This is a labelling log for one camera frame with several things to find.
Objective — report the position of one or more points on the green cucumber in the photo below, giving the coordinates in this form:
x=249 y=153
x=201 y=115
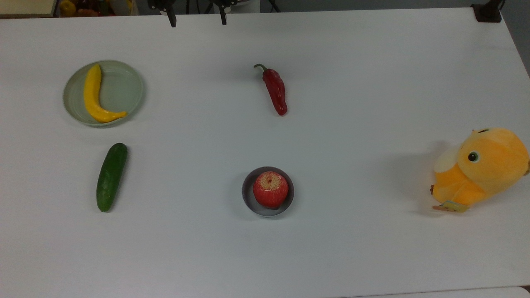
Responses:
x=112 y=178

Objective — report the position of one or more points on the beige wooden board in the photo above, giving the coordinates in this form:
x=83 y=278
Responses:
x=25 y=7

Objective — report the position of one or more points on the dark robot gripper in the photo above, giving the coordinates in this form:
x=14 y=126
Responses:
x=159 y=4

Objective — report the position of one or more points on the red apple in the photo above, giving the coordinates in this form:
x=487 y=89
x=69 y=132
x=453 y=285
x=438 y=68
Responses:
x=270 y=190

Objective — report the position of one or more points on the pale green plate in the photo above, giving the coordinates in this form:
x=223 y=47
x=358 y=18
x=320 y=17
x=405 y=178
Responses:
x=124 y=91

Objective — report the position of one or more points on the clear box of toy fruit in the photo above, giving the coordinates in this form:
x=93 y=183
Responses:
x=95 y=7

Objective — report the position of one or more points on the white folding table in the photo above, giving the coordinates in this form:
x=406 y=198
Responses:
x=455 y=294

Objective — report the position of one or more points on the red chili pepper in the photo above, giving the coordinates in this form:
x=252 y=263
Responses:
x=275 y=91

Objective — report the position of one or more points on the yellow toy banana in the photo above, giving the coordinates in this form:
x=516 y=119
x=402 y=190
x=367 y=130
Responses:
x=92 y=95

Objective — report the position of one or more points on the orange plush toy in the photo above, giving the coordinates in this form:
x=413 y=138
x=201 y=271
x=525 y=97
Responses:
x=488 y=165

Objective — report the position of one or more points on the small grey bowl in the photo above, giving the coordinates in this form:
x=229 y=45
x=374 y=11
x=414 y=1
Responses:
x=247 y=194

